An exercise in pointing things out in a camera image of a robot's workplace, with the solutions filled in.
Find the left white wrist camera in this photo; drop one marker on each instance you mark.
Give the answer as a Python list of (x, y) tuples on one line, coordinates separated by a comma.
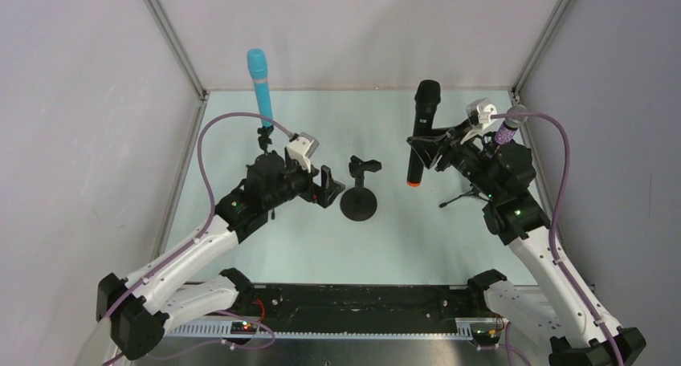
[(300, 148)]

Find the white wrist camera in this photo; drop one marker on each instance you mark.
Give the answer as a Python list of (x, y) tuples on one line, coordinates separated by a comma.
[(480, 117), (300, 148)]

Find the teal blue microphone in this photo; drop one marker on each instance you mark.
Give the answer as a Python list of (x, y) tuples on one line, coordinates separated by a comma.
[(258, 70)]

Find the black round base stand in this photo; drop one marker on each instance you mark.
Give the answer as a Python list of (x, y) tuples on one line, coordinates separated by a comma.
[(359, 203)]

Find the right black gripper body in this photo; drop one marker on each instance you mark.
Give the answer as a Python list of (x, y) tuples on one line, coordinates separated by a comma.
[(441, 151)]

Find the white toothed cable duct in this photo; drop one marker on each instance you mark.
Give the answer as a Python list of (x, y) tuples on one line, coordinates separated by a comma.
[(222, 329)]

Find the black orange-tipped microphone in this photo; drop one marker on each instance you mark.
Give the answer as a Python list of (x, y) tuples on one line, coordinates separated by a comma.
[(427, 98)]

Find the purple glitter microphone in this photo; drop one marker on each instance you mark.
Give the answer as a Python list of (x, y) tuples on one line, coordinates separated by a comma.
[(510, 125)]

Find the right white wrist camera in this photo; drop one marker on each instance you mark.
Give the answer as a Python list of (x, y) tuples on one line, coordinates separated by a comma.
[(480, 117)]

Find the black tripod clip stand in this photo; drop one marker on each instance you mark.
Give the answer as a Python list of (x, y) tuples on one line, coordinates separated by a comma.
[(266, 145)]

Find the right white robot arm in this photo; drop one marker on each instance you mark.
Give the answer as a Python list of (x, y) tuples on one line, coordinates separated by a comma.
[(578, 327)]

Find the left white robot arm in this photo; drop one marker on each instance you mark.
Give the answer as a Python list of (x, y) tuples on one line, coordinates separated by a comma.
[(147, 304)]

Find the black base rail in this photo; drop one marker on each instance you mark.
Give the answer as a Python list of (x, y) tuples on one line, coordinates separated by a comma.
[(360, 308)]

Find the black shock mount tripod stand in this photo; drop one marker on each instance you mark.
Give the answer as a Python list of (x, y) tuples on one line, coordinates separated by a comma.
[(479, 162)]

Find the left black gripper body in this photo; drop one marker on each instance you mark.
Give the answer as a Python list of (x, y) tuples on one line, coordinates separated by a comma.
[(320, 186)]

